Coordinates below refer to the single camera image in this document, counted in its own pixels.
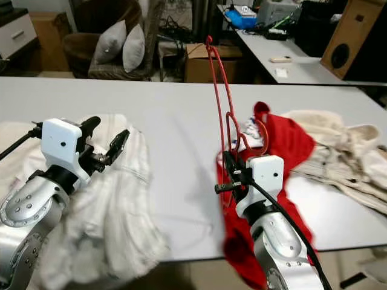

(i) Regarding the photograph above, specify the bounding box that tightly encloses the white jacket with flag patches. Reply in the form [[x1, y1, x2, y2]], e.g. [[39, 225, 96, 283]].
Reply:
[[48, 114, 170, 289]]

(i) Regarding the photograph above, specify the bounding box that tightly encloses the thin red wire hanger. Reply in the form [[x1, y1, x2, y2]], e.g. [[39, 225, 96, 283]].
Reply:
[[206, 35, 270, 209]]

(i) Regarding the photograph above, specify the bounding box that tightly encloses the red T-shirt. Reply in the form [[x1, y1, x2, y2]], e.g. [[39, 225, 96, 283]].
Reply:
[[216, 101, 318, 289]]

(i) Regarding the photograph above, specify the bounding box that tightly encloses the brown wicker chair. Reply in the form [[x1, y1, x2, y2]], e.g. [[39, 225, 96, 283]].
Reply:
[[63, 0, 165, 81]]

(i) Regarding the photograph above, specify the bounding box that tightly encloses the cream jacket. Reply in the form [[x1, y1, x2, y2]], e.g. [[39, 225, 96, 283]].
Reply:
[[0, 123, 49, 200]]

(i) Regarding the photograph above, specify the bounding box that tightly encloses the grey pillow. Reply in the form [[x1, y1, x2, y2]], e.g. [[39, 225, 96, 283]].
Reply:
[[95, 20, 128, 65], [122, 24, 146, 73]]

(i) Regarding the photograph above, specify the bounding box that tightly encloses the cardboard box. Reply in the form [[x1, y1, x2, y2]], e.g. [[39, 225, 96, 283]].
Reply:
[[184, 42, 224, 84]]

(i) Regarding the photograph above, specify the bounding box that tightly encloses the beige jacket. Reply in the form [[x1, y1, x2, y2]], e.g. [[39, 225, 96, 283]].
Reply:
[[281, 110, 387, 215]]

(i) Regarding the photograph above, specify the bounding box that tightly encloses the white drawer cabinet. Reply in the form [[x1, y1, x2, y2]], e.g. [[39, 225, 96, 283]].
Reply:
[[0, 7, 38, 60]]

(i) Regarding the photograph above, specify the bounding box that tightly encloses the blue device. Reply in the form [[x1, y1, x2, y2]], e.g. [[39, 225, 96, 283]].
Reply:
[[225, 5, 258, 30]]

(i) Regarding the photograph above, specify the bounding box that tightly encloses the grey printer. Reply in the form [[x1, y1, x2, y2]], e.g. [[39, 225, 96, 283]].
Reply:
[[257, 0, 303, 25]]

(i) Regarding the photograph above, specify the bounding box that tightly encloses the wooden loudspeaker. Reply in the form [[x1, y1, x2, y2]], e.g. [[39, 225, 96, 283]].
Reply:
[[320, 0, 387, 80]]

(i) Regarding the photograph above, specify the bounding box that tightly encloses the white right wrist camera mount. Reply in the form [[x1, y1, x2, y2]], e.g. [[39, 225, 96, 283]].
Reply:
[[236, 155, 285, 209]]

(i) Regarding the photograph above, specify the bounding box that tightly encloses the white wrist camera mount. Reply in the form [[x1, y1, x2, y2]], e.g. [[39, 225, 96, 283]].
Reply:
[[236, 155, 285, 209], [42, 118, 88, 185]]

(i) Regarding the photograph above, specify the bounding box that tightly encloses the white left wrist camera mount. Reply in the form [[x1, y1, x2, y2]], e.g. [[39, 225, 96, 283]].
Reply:
[[42, 118, 88, 185]]

